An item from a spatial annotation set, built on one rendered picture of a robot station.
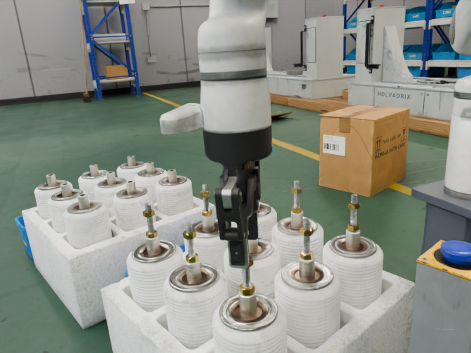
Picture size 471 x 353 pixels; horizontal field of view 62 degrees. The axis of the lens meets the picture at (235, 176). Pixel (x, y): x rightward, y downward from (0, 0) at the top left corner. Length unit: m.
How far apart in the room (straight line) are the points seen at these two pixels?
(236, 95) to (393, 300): 0.44
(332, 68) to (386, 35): 0.79
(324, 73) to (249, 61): 3.48
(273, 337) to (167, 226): 0.54
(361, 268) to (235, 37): 0.41
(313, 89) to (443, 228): 3.09
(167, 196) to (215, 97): 0.65
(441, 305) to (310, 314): 0.16
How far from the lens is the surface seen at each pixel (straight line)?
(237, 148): 0.40
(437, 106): 2.76
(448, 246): 0.55
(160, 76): 6.91
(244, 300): 0.51
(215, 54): 0.39
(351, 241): 0.67
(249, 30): 0.40
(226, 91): 0.39
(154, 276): 0.67
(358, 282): 0.66
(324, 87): 3.87
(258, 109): 0.40
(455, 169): 0.78
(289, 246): 0.72
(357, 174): 1.59
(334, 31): 3.92
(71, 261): 0.91
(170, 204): 1.03
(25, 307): 1.14
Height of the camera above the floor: 0.57
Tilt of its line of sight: 18 degrees down
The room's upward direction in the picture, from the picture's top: 4 degrees counter-clockwise
